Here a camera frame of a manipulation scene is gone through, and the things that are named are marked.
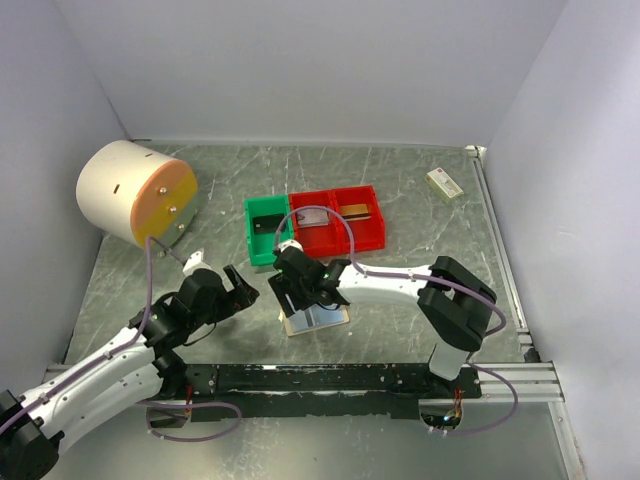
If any green plastic bin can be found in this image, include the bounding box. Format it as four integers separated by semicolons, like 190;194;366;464
244;195;290;267

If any white cylinder with orange face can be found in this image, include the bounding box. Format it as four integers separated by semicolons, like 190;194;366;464
76;140;198;248

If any grey striped credit card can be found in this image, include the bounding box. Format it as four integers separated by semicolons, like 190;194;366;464
289;306;330;334

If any black credit card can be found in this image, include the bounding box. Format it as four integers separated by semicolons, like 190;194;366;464
252;213;284;235

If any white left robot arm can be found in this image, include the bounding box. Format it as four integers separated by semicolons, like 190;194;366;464
1;252;259;479

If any red bin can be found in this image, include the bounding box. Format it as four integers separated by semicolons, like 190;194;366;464
333;185;386;252
289;190;344;258

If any small white cardboard box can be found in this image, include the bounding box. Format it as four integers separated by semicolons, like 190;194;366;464
425;167;464;203

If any tan card holder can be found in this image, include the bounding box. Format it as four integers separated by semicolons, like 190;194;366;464
278;305;350;337

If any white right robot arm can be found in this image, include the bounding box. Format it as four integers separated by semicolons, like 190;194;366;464
268;245;497;398

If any red bin middle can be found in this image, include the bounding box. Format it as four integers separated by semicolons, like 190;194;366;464
289;190;344;258

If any silver credit card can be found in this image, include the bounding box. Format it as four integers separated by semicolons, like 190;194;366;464
296;208;329;228

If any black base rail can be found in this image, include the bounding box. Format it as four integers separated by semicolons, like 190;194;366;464
150;363;481;422

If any red bin right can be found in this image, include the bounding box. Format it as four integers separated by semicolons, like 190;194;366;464
333;185;386;252

